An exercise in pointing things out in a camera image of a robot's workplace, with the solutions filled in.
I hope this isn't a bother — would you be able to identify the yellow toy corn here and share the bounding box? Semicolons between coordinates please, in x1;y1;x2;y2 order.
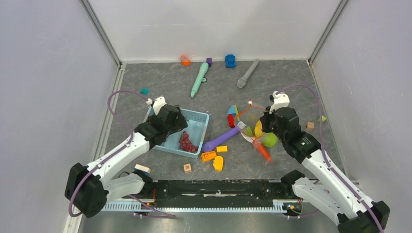
254;120;265;137

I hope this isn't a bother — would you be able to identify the light blue plastic basket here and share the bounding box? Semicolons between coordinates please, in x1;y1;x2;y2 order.
153;109;209;159

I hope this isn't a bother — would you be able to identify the light red grape bunch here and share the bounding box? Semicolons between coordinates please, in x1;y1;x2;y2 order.
179;131;199;153

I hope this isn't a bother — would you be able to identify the clear orange zip bag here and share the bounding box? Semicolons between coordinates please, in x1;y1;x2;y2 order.
235;99;278;163

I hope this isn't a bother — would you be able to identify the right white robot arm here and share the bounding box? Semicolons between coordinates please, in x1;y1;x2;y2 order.
260;106;390;233

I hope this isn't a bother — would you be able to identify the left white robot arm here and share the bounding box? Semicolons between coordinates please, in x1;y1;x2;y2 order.
65;104;188;218

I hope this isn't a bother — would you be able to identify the wooden letter cube M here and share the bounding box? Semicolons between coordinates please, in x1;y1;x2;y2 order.
305;122;315;131

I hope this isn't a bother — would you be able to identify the teal small block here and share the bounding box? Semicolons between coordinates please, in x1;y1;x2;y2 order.
140;88;149;95

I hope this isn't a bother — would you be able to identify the purple toy cylinder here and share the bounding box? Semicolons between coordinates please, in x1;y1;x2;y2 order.
202;127;240;152

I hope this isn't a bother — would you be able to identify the multicolour stacked brick block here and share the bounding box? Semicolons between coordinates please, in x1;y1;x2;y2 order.
227;105;240;128

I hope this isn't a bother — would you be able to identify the wooden cube with X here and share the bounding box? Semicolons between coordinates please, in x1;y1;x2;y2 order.
183;164;192;173

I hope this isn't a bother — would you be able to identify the orange lego brick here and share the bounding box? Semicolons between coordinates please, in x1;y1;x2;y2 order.
201;150;217;163

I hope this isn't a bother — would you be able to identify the grey toy microphone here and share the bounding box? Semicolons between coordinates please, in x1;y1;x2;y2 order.
237;59;260;88

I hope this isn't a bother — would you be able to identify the yellow flat brick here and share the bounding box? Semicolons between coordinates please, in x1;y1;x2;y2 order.
216;146;228;153

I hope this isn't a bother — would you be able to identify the mint green toy pen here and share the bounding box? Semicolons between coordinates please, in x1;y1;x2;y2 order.
190;62;209;98

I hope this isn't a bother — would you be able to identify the yellow oval toy block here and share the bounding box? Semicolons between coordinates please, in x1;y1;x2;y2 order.
213;155;224;171

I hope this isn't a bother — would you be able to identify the small purple block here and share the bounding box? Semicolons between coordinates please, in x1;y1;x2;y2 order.
206;58;213;67

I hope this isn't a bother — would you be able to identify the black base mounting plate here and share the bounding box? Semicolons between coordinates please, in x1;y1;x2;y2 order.
135;180;298;207

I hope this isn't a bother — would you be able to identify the blue toy car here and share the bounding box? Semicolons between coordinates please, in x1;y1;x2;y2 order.
225;54;236;68

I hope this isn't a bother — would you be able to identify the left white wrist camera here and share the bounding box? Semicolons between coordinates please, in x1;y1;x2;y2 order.
146;96;167;115

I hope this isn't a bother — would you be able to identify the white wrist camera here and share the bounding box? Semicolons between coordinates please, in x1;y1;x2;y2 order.
269;91;290;113
146;96;167;115

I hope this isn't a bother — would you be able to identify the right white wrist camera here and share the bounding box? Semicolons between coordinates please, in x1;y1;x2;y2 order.
269;91;290;113

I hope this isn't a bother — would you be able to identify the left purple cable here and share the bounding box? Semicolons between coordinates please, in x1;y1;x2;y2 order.
68;90;154;218

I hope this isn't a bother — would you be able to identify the purple cable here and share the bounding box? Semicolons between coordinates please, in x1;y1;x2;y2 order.
274;84;385;233
68;90;154;218

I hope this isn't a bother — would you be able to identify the light blue cable comb rail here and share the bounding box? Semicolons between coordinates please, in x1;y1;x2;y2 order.
102;200;287;214

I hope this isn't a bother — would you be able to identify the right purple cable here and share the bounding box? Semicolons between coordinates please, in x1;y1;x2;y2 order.
274;84;385;233

